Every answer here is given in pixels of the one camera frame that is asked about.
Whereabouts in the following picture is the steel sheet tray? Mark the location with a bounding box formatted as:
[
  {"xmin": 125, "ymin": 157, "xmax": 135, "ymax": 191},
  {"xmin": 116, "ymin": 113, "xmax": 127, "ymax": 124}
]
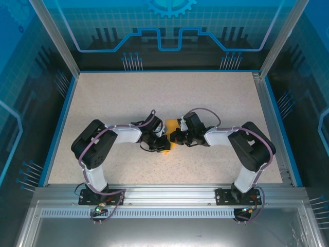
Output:
[{"xmin": 14, "ymin": 200, "xmax": 324, "ymax": 247}]

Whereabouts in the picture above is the long aluminium base rail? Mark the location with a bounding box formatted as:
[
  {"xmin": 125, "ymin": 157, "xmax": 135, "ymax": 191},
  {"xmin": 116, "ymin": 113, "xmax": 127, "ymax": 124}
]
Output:
[{"xmin": 33, "ymin": 183, "xmax": 308, "ymax": 208}]

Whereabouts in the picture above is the slotted aluminium cable duct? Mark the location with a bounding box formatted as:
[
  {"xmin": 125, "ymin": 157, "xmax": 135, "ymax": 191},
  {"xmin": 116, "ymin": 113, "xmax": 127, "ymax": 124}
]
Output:
[{"xmin": 40, "ymin": 208, "xmax": 239, "ymax": 219}]

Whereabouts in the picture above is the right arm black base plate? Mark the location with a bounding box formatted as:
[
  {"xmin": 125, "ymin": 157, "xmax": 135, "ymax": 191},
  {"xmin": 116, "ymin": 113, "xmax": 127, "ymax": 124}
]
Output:
[{"xmin": 214, "ymin": 187, "xmax": 262, "ymax": 206}]

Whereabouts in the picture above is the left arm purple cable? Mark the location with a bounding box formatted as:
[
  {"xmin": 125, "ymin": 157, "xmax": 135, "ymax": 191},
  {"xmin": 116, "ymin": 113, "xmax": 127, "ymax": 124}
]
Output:
[{"xmin": 78, "ymin": 109, "xmax": 157, "ymax": 224}]

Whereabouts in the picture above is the aluminium side rail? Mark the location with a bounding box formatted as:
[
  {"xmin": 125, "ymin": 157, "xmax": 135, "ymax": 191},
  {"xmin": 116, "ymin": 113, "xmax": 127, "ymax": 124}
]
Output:
[{"xmin": 252, "ymin": 72, "xmax": 295, "ymax": 186}]

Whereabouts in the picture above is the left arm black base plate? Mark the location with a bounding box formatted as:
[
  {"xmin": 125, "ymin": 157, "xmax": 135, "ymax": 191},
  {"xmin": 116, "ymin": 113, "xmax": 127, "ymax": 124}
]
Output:
[{"xmin": 78, "ymin": 188, "xmax": 126, "ymax": 206}]

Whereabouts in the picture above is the aluminium frame post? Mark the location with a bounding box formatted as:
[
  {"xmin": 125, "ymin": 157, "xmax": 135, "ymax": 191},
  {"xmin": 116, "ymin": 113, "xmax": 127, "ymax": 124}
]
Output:
[
  {"xmin": 259, "ymin": 0, "xmax": 310, "ymax": 79},
  {"xmin": 27, "ymin": 0, "xmax": 81, "ymax": 78}
]

